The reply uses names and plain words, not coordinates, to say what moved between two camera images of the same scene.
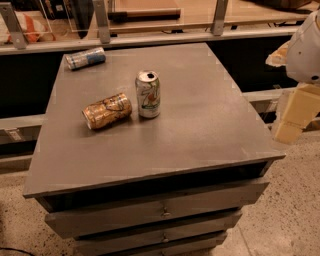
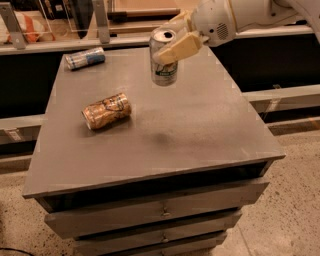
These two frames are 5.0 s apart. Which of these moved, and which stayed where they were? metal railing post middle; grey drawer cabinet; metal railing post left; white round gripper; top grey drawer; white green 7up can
Moved: white round gripper; white green 7up can
Stayed: top grey drawer; grey drawer cabinet; metal railing post middle; metal railing post left
